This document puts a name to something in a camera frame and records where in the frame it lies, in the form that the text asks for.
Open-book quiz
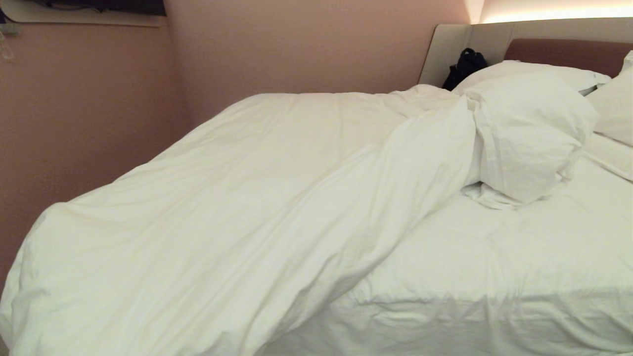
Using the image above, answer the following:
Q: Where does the white duvet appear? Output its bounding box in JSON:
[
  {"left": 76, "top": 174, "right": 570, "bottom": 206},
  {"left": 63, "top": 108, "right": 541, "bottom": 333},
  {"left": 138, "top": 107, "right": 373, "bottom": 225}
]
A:
[{"left": 0, "top": 73, "right": 600, "bottom": 356}]

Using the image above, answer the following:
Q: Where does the bed with white sheet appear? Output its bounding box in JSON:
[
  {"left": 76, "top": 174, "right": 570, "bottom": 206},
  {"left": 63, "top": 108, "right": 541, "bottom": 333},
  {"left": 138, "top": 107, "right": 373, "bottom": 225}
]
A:
[{"left": 257, "top": 133, "right": 633, "bottom": 356}]

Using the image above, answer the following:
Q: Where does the black bag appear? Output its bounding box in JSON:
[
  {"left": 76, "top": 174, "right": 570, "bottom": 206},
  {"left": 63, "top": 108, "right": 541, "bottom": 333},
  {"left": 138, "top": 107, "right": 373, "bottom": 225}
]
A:
[{"left": 442, "top": 48, "right": 488, "bottom": 91}]

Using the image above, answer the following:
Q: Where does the white pillow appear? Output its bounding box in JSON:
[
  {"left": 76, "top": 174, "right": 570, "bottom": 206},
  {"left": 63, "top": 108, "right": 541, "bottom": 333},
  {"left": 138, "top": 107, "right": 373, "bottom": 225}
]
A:
[
  {"left": 452, "top": 60, "right": 612, "bottom": 96},
  {"left": 586, "top": 50, "right": 633, "bottom": 147}
]

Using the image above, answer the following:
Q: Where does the beige and brown headboard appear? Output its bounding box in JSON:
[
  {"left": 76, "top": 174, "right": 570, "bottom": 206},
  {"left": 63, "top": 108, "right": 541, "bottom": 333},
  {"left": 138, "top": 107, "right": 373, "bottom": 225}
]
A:
[{"left": 418, "top": 18, "right": 633, "bottom": 89}]

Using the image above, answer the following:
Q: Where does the dark wall-mounted screen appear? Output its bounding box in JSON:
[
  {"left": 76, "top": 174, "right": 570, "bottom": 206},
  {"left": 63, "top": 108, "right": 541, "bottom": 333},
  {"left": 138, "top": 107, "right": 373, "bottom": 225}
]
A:
[{"left": 0, "top": 0, "right": 167, "bottom": 28}]

